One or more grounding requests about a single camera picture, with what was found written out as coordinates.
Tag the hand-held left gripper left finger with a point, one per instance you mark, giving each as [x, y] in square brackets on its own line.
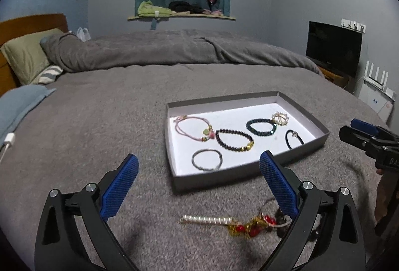
[123, 187]

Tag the white cabinet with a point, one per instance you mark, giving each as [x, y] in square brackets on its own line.
[374, 103]

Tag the white wall hooks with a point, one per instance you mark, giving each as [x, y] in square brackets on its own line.
[353, 25]

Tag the black monitor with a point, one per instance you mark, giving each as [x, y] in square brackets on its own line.
[333, 46]

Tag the black bag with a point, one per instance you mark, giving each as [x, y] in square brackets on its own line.
[179, 6]

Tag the white charger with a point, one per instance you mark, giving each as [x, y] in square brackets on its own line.
[10, 139]

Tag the light blue towel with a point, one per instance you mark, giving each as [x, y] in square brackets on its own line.
[18, 106]

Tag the window sill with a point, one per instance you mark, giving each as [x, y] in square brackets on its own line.
[187, 18]

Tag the striped pillow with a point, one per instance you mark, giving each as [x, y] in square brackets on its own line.
[50, 73]

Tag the dark cloth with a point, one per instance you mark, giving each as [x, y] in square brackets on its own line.
[197, 8]

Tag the grey knit bedspread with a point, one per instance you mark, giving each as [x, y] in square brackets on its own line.
[109, 121]

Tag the white router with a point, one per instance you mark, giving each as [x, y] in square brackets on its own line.
[378, 84]

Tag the thin silver bangle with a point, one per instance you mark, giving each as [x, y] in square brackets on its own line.
[263, 211]

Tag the white plastic bag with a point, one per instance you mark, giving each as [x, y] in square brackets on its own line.
[83, 35]

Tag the olive green pillow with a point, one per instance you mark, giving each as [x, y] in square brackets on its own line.
[25, 53]

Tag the wooden stand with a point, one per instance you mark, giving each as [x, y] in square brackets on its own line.
[333, 76]

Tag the grey cardboard tray box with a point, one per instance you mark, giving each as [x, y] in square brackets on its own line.
[199, 180]

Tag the green cloth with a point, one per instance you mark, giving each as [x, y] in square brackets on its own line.
[151, 9]

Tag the person's right hand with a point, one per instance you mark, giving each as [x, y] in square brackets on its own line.
[382, 196]

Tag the grey duvet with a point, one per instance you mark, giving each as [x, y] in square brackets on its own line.
[156, 50]

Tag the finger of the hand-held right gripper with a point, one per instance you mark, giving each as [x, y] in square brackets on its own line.
[355, 137]
[363, 126]

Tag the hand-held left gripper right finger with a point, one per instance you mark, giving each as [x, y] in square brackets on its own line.
[279, 187]

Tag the wooden headboard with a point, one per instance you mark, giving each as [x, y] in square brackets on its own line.
[31, 23]

